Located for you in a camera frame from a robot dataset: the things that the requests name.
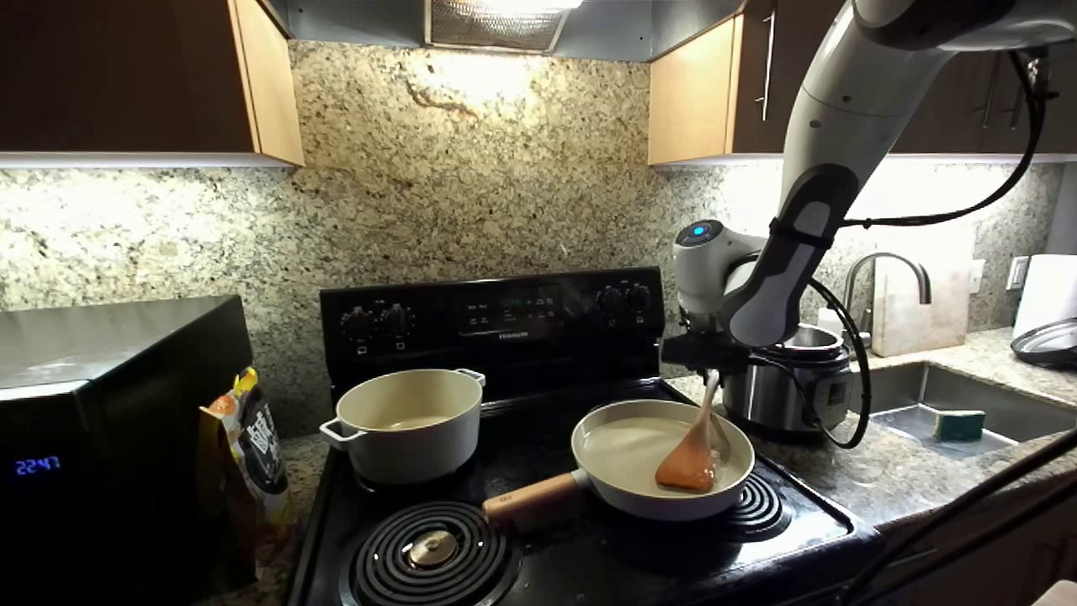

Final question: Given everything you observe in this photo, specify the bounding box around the brown wall cabinet metal handle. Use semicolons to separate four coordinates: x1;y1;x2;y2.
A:
647;0;1077;167

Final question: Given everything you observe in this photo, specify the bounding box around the white frying pan wooden handle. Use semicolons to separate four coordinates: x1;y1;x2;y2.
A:
482;399;762;531

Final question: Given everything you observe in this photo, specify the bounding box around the wooden spatula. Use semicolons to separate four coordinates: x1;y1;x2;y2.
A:
653;367;727;496

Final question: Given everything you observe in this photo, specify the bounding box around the black microwave oven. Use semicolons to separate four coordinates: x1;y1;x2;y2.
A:
0;292;258;606

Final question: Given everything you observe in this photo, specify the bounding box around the brown wall cabinet without handle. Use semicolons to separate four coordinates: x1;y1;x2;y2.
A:
0;0;305;173

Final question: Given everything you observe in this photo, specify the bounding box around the stainless steel pressure cooker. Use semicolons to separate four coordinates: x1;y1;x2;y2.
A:
719;321;861;439

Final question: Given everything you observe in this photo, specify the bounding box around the chrome kitchen faucet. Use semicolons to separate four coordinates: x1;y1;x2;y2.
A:
842;246;937;340

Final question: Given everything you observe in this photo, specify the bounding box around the kitchen sink basin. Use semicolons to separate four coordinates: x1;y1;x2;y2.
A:
861;360;1077;448

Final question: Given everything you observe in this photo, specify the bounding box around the yellow black snack bag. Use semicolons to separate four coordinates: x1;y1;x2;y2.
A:
198;365;290;587

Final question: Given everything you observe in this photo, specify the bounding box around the black electric stove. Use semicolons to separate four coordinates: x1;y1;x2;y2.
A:
283;266;888;606

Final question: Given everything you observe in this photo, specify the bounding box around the green yellow sponge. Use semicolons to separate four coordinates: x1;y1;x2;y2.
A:
932;403;989;445

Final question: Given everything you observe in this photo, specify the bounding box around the white pot with handles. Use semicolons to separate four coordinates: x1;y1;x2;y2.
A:
317;365;488;487

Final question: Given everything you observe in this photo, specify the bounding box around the metal range hood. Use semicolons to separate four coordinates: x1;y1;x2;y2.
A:
261;0;750;65

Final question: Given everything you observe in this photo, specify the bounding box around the dark base cabinet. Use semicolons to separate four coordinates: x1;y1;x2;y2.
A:
871;468;1077;606

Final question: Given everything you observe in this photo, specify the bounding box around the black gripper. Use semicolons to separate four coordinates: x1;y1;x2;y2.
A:
657;329;755;399

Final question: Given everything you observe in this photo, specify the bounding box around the black flat object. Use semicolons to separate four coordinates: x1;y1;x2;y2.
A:
1007;315;1077;370

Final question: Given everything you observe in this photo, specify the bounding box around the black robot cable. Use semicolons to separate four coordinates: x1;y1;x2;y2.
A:
801;44;1060;450

